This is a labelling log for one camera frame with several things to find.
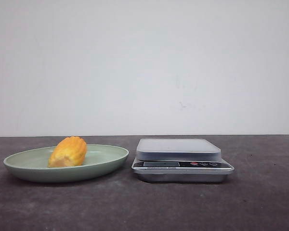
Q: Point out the yellow corn cob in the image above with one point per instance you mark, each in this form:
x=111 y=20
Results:
x=69 y=152

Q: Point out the silver digital kitchen scale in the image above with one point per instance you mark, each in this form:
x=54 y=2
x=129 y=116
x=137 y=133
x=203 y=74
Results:
x=180 y=160

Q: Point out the light green plate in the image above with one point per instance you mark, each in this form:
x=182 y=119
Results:
x=31 y=165

